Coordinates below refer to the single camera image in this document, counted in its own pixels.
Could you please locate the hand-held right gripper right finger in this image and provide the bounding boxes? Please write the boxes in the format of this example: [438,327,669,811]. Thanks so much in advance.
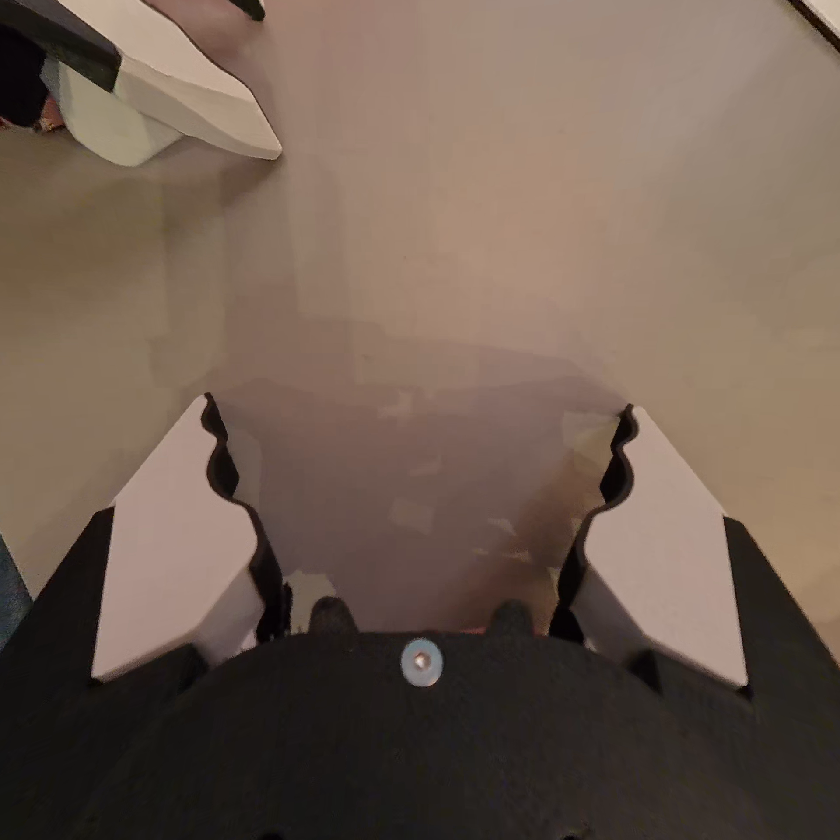
[552,405,749,690]

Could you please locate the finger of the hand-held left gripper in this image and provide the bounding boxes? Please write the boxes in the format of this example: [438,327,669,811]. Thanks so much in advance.
[59,0,283,161]

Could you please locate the person's blue jeans leg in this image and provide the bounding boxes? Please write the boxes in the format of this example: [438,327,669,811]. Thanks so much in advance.
[0,539,32,651]

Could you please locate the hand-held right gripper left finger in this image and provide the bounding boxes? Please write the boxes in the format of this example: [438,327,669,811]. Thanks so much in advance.
[92,394,287,683]

